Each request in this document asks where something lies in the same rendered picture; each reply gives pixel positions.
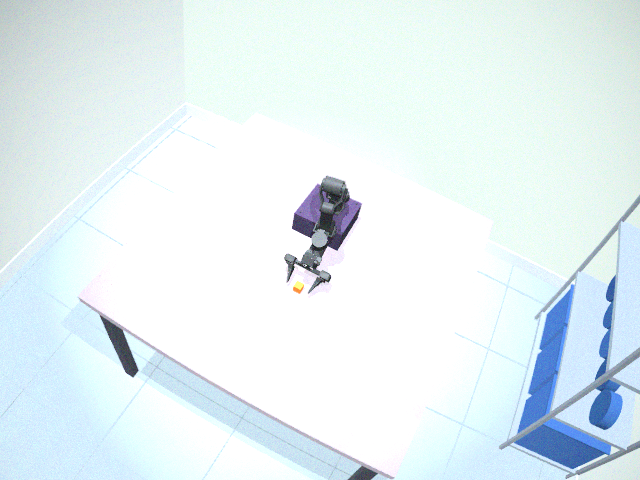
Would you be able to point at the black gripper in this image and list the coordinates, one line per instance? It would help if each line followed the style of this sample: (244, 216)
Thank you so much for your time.
(323, 275)

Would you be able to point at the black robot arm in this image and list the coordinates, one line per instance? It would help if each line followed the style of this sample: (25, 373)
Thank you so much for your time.
(337, 193)

